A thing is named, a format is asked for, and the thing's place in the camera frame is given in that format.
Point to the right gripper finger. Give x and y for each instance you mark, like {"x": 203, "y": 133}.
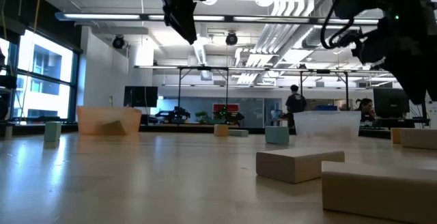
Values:
{"x": 408, "y": 77}
{"x": 430, "y": 77}

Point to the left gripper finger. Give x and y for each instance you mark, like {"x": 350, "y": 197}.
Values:
{"x": 190, "y": 17}
{"x": 175, "y": 22}

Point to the small orange block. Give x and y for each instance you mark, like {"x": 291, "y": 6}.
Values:
{"x": 396, "y": 136}

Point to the natural wood rectangular block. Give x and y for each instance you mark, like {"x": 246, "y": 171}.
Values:
{"x": 297, "y": 166}
{"x": 375, "y": 193}
{"x": 418, "y": 138}

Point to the orange cube block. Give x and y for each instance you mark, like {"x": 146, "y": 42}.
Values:
{"x": 221, "y": 130}

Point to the teal rectangular block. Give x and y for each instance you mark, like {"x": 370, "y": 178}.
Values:
{"x": 239, "y": 132}

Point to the teal cube block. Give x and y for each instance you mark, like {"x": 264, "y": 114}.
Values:
{"x": 276, "y": 134}

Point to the long thin teal block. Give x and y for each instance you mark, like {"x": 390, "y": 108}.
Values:
{"x": 53, "y": 131}

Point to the black computer monitor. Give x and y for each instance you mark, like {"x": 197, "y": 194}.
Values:
{"x": 389, "y": 100}
{"x": 141, "y": 96}

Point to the round black ceiling fixture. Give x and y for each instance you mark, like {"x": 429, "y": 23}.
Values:
{"x": 231, "y": 39}
{"x": 118, "y": 42}

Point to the distant black desk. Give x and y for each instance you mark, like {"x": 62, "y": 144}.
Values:
{"x": 385, "y": 123}

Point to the person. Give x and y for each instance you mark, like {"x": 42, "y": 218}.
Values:
{"x": 295, "y": 102}
{"x": 367, "y": 109}

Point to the long ceiling light bar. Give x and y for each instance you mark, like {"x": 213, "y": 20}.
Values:
{"x": 102, "y": 16}

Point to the blue box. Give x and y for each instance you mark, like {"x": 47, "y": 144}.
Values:
{"x": 327, "y": 108}

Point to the clear plastic bin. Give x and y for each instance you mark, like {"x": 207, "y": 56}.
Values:
{"x": 327, "y": 125}

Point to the small distant green plant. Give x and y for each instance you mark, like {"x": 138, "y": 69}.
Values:
{"x": 202, "y": 116}

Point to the red sign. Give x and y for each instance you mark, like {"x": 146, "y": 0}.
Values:
{"x": 232, "y": 107}

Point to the orange translucent plastic bin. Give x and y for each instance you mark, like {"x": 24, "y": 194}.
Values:
{"x": 92, "y": 118}

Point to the large glass window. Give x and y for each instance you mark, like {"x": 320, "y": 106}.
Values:
{"x": 44, "y": 67}

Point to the black overhead frame stand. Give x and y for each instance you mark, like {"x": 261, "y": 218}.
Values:
{"x": 205, "y": 68}
{"x": 322, "y": 71}

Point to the silver air duct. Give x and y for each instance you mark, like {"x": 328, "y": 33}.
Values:
{"x": 314, "y": 38}

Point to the black aluminium table frame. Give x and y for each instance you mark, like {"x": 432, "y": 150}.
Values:
{"x": 187, "y": 128}

